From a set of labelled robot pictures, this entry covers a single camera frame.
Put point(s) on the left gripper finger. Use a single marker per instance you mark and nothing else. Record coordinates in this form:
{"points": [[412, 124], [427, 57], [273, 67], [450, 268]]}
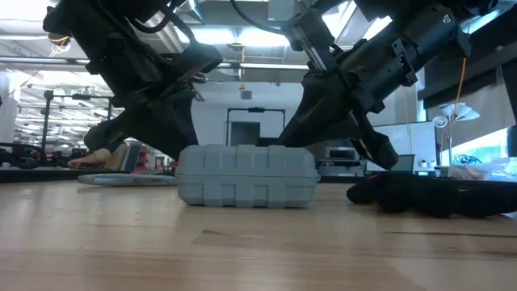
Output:
{"points": [[157, 133], [183, 121]]}

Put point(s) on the long tube ceiling light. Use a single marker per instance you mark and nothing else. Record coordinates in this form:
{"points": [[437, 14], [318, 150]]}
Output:
{"points": [[266, 66]]}

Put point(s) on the grey wall vent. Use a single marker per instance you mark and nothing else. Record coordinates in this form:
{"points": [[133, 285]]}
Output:
{"points": [[246, 95]]}

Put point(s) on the black work glove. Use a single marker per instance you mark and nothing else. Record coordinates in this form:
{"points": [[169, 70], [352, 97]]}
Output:
{"points": [[424, 198]]}

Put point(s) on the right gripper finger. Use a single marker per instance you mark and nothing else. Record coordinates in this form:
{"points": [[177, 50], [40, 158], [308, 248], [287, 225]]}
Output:
{"points": [[331, 129], [303, 121]]}

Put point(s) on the whiteboard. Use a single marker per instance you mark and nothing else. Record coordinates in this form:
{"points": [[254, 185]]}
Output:
{"points": [[416, 141]]}

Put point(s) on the blue-grey chair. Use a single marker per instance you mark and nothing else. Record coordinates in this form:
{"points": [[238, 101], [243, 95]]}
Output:
{"points": [[131, 159]]}

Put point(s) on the clear plastic bag pile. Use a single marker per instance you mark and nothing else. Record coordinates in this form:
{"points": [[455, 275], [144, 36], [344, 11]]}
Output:
{"points": [[497, 169]]}

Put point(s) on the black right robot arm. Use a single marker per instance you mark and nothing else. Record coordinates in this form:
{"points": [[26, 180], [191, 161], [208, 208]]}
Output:
{"points": [[428, 36]]}

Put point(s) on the grey plastic tool case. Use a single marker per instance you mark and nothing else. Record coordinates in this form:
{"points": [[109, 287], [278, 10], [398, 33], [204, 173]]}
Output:
{"points": [[246, 178]]}

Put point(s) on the tortoise-frame safety glasses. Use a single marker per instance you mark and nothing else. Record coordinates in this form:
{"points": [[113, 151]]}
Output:
{"points": [[125, 180]]}

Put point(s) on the other-station black robot arm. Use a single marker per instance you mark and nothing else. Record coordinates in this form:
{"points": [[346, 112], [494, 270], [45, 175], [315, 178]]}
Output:
{"points": [[24, 157]]}

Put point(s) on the black equipment cabinet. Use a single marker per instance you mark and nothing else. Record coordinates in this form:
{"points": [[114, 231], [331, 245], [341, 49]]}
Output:
{"points": [[339, 166]]}

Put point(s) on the grey mesh office chair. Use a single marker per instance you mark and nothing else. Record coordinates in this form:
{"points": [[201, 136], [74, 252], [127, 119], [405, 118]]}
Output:
{"points": [[406, 163]]}

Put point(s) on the black rig frame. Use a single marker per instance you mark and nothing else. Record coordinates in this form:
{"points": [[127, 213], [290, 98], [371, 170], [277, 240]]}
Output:
{"points": [[45, 121], [255, 109]]}

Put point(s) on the black round ceiling fixture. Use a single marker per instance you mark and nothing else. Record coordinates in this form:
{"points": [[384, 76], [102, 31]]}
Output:
{"points": [[60, 40]]}

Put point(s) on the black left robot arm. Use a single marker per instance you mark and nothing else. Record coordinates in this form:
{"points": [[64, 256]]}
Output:
{"points": [[117, 60]]}

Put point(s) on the white multi-head floor lamp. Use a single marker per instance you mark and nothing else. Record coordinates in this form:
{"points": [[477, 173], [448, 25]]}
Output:
{"points": [[451, 111]]}

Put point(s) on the silver oven appliance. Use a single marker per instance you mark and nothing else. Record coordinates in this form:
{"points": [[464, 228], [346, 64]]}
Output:
{"points": [[339, 153]]}

